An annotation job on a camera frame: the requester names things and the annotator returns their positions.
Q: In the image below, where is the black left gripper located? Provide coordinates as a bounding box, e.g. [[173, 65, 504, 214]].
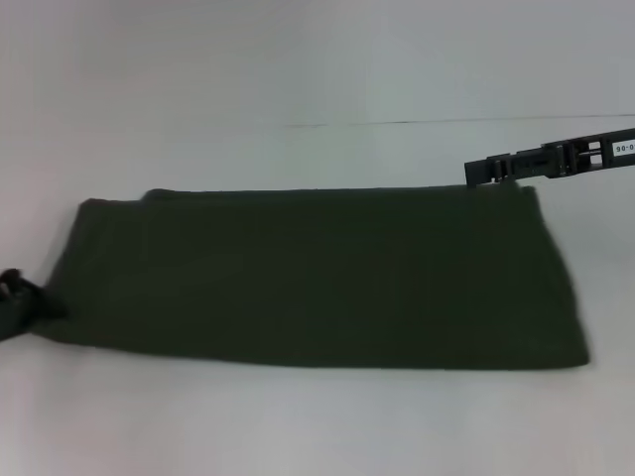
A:
[[0, 268, 68, 343]]

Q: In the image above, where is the dark green shirt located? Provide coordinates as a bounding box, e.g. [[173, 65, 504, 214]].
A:
[[37, 186, 592, 371]]

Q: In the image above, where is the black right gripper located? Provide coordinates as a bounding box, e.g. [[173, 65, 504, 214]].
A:
[[463, 126, 635, 189]]

